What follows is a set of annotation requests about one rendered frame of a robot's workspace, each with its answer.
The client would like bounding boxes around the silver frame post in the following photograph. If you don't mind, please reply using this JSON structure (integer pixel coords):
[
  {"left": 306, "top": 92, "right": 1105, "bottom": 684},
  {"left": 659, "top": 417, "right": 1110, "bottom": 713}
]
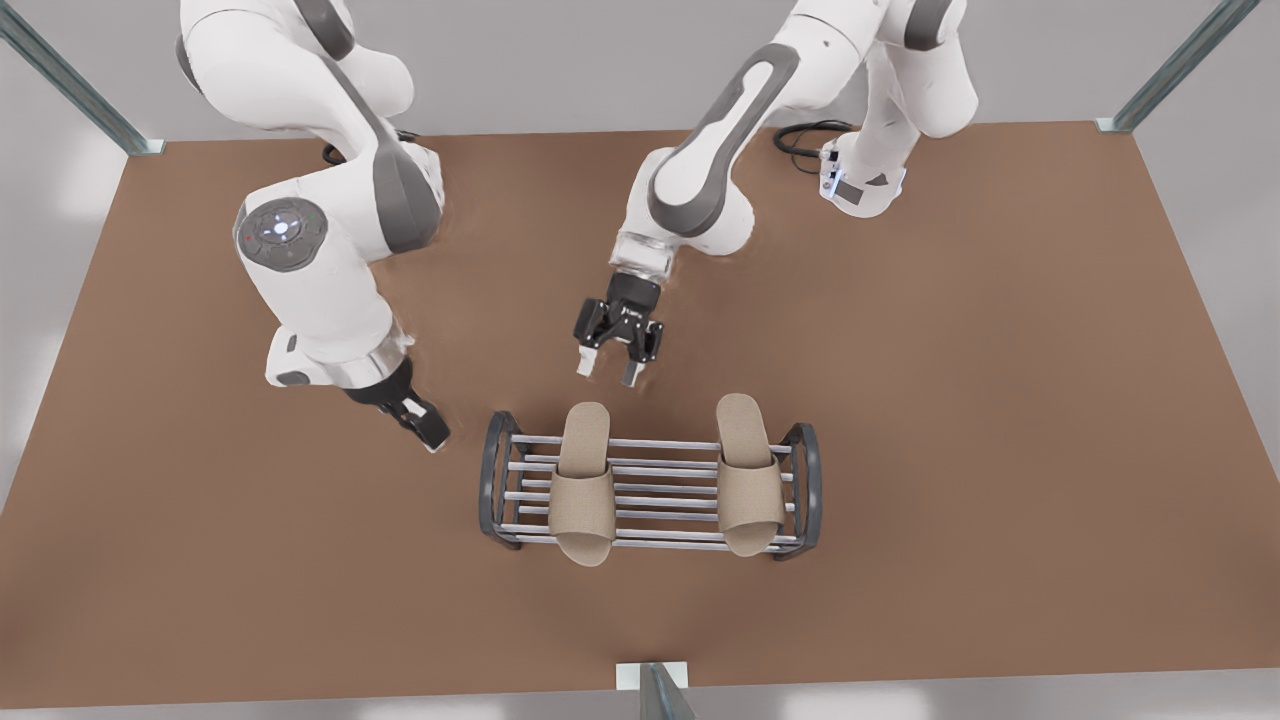
[
  {"left": 0, "top": 4, "right": 167, "bottom": 157},
  {"left": 1094, "top": 0, "right": 1263, "bottom": 135},
  {"left": 614, "top": 661, "right": 697, "bottom": 720}
]

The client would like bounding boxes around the black cable loop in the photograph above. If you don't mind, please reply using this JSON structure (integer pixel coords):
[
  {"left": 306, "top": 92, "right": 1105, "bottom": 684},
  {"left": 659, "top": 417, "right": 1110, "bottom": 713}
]
[{"left": 772, "top": 119, "right": 857, "bottom": 178}]

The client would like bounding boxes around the dark metal shoe rack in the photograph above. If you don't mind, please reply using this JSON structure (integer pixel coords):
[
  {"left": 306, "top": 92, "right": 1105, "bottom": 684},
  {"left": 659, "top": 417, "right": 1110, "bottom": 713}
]
[{"left": 478, "top": 410, "right": 824, "bottom": 562}]

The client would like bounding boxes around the beige open-toe slipper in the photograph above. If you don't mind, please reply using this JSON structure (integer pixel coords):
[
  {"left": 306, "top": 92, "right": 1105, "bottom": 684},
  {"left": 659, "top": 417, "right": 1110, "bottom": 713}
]
[
  {"left": 714, "top": 392, "right": 789, "bottom": 559},
  {"left": 547, "top": 402, "right": 617, "bottom": 568}
]

